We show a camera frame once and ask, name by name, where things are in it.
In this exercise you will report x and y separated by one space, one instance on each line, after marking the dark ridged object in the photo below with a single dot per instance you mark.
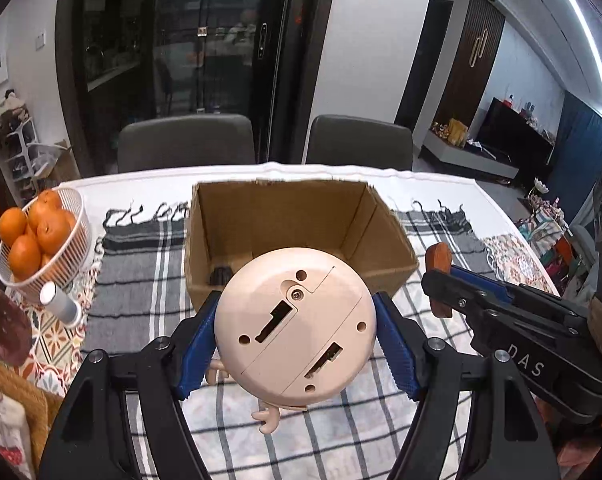
221 275

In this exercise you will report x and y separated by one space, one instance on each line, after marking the floral print cloth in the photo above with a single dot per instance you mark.
3 435

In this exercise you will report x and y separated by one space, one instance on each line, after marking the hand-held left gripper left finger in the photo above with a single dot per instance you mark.
201 350

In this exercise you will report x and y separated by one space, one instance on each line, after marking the grey dining chair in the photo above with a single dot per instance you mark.
186 142
361 142

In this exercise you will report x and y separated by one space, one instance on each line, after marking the mustard quilted cloth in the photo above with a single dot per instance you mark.
26 405

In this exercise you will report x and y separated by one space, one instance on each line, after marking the brown wooden disc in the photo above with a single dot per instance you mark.
438 260

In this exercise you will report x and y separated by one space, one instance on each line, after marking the pile of oranges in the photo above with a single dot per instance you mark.
25 255

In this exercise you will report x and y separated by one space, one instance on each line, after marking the colourful clutter pile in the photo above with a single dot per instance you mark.
551 232

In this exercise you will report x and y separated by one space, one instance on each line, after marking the beige round antlered toy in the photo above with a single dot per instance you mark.
291 330

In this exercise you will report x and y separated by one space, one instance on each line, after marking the glass sliding door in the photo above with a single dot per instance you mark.
181 35

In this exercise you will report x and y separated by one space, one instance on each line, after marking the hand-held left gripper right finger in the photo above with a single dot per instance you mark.
398 355

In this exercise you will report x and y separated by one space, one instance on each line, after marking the yellow gift boxes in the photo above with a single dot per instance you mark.
453 132

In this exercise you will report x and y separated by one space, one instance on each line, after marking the white lotus lamp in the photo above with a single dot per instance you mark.
538 187

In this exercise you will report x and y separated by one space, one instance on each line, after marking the ceiling light strip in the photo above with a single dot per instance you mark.
588 35

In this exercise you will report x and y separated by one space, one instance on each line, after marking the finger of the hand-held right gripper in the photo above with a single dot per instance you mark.
481 280
461 300

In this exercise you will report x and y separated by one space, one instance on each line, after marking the grey cylinder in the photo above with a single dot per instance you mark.
63 307

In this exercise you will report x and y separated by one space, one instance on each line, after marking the white shoe rack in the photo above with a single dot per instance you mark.
16 135

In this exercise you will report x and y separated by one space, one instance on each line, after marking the grey plaid blanket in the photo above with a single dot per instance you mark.
131 280

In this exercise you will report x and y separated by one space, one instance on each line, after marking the brown cardboard box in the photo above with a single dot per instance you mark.
281 215

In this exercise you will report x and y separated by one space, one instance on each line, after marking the white television cabinet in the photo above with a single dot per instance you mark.
456 155

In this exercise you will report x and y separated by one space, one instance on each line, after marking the white slatted basket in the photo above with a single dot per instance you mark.
76 260

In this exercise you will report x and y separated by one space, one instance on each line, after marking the patterned tablecloth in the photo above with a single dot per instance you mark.
56 340

